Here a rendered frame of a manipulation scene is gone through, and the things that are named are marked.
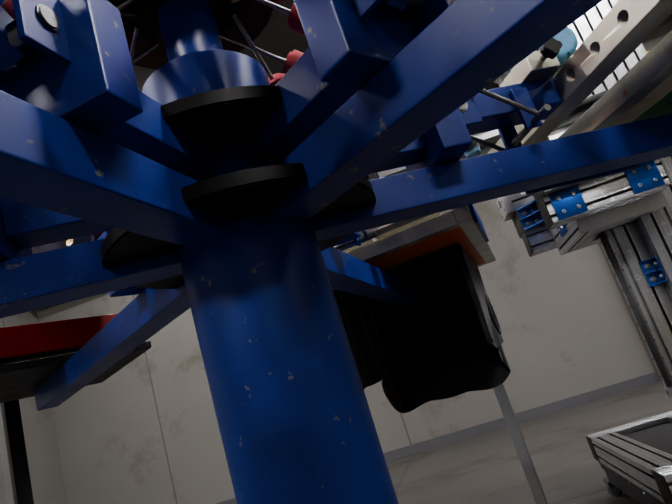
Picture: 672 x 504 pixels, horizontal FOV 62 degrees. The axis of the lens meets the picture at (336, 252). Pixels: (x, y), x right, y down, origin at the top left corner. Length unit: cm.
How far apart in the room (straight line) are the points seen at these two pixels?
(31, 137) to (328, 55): 28
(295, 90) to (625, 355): 515
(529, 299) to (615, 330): 78
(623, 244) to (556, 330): 353
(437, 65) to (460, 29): 4
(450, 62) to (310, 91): 20
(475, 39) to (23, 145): 38
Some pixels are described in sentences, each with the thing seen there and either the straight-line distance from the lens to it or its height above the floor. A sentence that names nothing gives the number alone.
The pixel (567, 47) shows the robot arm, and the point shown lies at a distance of 185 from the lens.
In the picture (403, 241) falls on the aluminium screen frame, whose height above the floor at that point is 96.
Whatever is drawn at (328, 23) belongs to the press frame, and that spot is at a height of 97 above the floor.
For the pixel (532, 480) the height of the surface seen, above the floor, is 15.
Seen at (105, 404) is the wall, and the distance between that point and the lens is 656.
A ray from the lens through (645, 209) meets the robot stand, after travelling 199.
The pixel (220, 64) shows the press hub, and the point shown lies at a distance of 85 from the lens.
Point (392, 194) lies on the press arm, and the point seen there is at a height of 90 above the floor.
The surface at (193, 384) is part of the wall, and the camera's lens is 606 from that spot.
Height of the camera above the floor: 62
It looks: 15 degrees up
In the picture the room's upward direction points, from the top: 17 degrees counter-clockwise
